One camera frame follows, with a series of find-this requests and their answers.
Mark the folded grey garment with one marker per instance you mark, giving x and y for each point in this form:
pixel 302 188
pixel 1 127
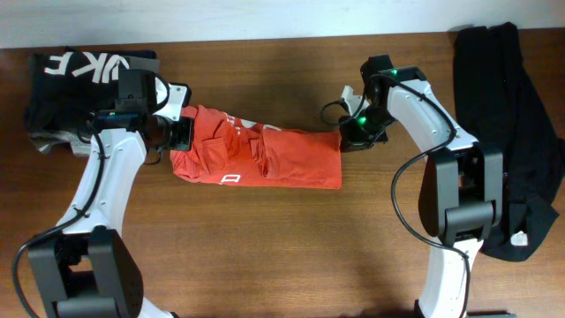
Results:
pixel 75 138

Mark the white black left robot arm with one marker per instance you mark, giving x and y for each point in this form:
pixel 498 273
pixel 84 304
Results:
pixel 82 267

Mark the red orange soccer t-shirt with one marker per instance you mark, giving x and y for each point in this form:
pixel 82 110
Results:
pixel 232 151

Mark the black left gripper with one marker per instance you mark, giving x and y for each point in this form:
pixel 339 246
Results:
pixel 182 141

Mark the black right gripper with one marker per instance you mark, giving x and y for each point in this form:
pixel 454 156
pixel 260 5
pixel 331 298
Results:
pixel 350 139

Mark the folded black Nike shirt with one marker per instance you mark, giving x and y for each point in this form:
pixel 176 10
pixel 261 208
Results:
pixel 67 88

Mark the crumpled black garment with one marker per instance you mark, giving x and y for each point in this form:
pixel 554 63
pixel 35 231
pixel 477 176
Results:
pixel 497 102

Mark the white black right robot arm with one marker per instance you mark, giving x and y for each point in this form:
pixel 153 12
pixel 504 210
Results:
pixel 460 198

